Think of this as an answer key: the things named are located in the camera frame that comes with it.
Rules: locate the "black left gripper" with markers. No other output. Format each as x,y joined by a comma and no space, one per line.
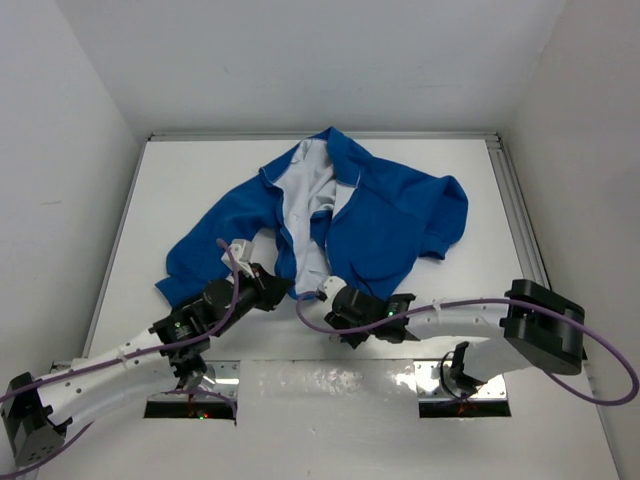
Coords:
268,287

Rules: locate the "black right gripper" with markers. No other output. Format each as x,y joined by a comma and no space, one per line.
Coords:
356,337

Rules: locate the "blue fleece zip jacket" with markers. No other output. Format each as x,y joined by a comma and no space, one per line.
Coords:
335,210

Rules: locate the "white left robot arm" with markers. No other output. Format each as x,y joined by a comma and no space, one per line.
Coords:
38,413

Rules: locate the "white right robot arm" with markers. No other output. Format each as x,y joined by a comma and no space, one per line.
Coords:
496,338

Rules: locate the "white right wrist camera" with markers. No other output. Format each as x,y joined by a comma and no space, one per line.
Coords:
329,288

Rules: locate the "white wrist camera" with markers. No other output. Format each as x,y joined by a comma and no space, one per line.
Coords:
239,250
329,288

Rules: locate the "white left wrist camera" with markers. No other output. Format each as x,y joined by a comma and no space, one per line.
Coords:
239,250

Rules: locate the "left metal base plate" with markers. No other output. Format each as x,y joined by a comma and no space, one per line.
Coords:
221,380

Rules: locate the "metal base plate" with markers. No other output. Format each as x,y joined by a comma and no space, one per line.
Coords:
221,380
436,384

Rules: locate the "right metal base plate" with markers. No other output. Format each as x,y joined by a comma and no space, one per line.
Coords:
436,384

